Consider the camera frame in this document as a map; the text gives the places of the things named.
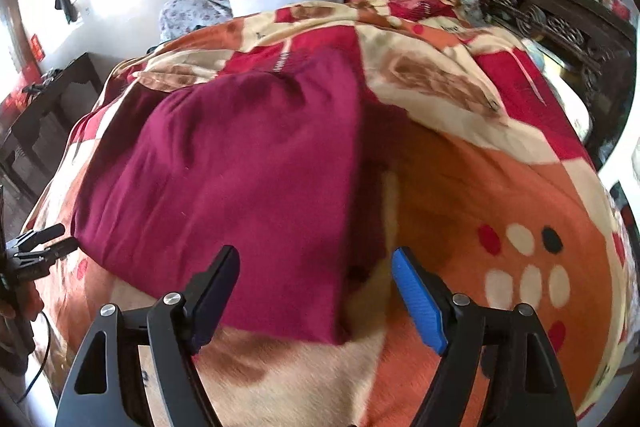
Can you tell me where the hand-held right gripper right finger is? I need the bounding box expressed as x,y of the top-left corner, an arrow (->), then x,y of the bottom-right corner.
391,247 -> 578,427

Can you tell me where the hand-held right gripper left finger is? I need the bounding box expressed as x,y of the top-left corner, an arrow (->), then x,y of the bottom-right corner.
54,245 -> 241,427

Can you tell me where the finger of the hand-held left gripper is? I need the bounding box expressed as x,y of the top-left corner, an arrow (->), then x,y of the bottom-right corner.
27,239 -> 80,265
14,223 -> 66,254

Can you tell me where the maroon garment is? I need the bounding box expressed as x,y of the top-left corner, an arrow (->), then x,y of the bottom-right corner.
70,47 -> 401,345

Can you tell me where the person's left hand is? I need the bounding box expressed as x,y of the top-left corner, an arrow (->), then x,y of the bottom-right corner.
0,279 -> 45,325

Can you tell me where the dark wooden table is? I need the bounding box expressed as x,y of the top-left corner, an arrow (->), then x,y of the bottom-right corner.
0,52 -> 103,200

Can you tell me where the orange red cream printed blanket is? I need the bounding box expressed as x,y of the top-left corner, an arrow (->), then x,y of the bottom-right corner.
22,0 -> 631,427

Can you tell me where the floral mattress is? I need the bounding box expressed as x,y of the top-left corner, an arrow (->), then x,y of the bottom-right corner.
542,52 -> 592,140

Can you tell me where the white upholstered chair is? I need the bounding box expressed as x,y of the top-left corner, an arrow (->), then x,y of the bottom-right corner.
597,97 -> 640,192

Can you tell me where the dark carved wooden cabinet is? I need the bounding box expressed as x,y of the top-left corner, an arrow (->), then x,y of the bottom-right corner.
462,0 -> 638,158

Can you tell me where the black cable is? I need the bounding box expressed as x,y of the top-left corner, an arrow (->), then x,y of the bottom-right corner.
15,309 -> 53,404

